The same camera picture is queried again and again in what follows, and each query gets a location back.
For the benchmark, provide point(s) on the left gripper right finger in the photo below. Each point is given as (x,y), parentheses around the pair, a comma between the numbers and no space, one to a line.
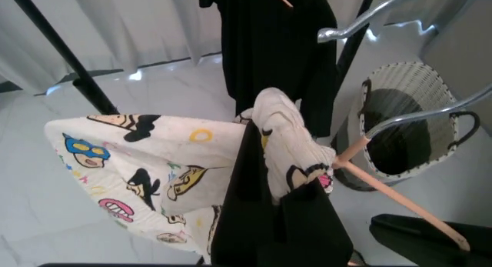
(315,232)

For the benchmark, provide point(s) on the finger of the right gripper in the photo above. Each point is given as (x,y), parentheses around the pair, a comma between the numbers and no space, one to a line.
(480,240)
(415,244)

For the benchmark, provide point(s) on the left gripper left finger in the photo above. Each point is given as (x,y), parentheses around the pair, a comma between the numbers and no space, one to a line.
(242,228)

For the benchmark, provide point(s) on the cream printed garment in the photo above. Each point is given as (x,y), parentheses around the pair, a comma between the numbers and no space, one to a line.
(153,151)

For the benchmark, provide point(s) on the white laundry basket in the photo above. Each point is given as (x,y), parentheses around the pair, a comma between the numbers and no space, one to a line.
(415,78)

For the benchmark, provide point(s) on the black clothes rack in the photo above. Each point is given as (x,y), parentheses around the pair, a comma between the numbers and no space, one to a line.
(57,47)

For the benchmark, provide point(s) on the black garment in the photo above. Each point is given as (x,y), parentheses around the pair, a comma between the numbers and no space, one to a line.
(269,59)

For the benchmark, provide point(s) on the white curtain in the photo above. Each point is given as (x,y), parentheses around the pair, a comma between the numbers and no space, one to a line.
(115,28)

